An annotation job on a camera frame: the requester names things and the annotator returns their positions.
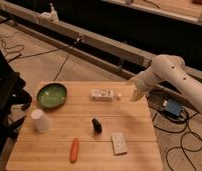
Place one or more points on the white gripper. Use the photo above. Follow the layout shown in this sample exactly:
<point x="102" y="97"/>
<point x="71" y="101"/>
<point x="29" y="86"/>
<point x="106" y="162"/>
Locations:
<point x="141" y="87"/>

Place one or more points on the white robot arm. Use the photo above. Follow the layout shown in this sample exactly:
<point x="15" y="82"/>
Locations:
<point x="168" y="68"/>

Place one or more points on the green bowl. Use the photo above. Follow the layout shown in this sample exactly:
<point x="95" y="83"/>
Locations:
<point x="51" y="95"/>

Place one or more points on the white sponge block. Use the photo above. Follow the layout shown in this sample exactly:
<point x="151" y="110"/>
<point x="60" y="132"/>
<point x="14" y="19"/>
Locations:
<point x="119" y="143"/>

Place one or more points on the orange carrot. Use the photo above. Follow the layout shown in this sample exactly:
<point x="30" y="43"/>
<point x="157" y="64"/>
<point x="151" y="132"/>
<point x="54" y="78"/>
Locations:
<point x="74" y="150"/>

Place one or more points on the white object on rail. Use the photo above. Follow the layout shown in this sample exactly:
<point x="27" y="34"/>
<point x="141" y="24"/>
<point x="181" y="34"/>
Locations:
<point x="51" y="16"/>

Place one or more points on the black eraser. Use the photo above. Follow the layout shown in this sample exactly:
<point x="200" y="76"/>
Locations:
<point x="96" y="125"/>

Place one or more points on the black chair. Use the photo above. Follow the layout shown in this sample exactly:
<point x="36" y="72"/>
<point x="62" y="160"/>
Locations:
<point x="11" y="93"/>

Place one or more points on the blue power box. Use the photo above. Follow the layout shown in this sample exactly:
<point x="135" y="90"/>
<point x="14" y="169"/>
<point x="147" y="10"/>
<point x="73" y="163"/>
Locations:
<point x="172" y="108"/>

